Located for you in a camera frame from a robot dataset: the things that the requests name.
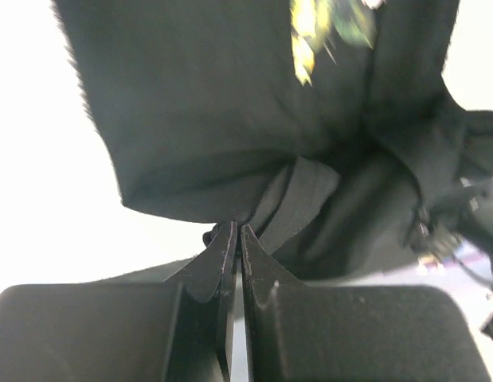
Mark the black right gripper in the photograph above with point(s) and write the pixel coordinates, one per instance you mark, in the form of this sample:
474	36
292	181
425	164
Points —
462	216

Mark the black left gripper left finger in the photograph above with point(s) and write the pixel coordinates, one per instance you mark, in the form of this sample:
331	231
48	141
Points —
179	329

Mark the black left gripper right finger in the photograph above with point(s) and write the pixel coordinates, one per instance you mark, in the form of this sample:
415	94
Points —
298	332

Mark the black floral print t-shirt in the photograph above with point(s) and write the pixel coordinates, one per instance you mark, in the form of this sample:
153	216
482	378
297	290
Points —
324	126

